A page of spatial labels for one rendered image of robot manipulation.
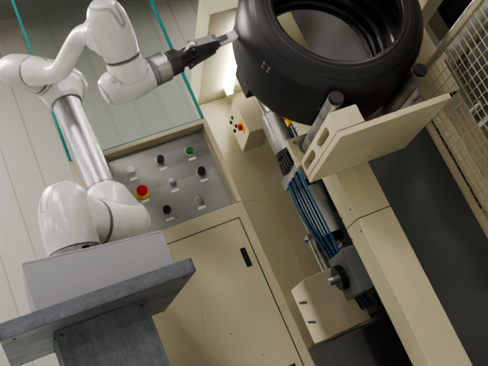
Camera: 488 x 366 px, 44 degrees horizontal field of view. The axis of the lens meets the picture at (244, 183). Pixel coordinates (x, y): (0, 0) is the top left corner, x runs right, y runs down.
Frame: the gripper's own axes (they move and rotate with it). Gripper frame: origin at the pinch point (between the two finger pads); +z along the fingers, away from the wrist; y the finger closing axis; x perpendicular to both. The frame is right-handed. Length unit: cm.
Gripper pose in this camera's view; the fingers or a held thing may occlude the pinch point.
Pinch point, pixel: (226, 38)
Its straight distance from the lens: 189.0
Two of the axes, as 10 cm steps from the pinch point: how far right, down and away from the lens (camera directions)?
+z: 8.5, -4.5, 2.9
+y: -1.3, 3.4, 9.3
